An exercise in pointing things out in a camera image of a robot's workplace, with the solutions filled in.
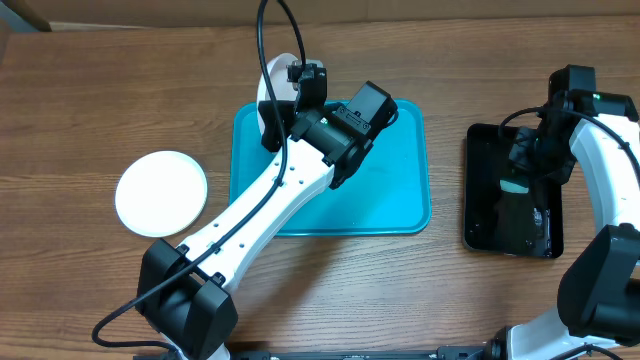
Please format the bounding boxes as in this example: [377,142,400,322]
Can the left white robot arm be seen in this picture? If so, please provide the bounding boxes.
[135,60,397,359]

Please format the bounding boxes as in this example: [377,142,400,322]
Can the white plate top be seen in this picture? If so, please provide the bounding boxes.
[114,151,208,238]

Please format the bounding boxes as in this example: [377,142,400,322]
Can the black water tray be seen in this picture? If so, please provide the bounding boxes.
[463,123,564,259]

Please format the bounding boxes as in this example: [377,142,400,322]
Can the white plate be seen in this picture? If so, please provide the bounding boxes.
[256,53,298,105]
[114,151,208,238]

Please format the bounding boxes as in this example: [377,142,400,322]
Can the green scouring sponge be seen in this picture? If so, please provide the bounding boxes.
[499,179,529,194]

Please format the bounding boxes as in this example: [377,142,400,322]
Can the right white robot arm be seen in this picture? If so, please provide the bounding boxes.
[464,90,639,359]

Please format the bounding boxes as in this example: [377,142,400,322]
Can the teal plastic tray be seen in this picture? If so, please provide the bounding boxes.
[228,99,433,238]

